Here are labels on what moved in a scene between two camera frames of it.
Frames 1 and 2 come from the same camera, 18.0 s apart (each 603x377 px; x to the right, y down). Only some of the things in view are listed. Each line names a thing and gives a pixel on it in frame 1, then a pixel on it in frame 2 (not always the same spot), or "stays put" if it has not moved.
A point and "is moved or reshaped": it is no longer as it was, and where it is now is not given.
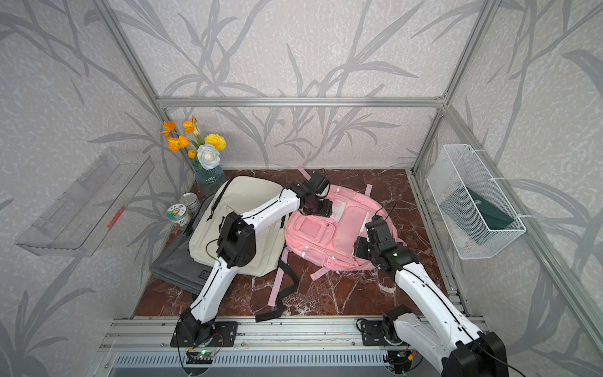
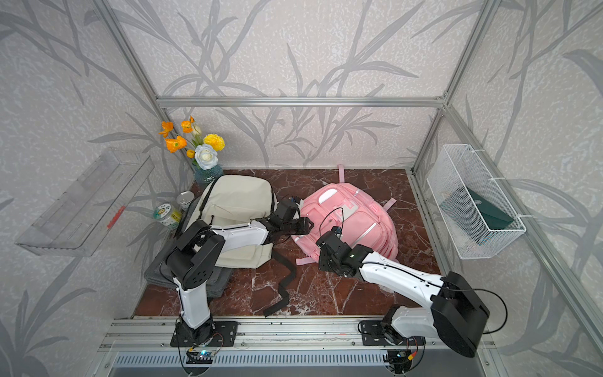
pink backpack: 326,243 is moved or reshaped
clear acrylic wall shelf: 78,224 stays put
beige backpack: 216,199 is moved or reshaped
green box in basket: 474,216 stays put
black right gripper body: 363,248 → 330,266
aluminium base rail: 301,334 stays put
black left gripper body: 320,208 → 295,228
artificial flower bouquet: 206,151 stays put
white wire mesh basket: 480,221 stays put
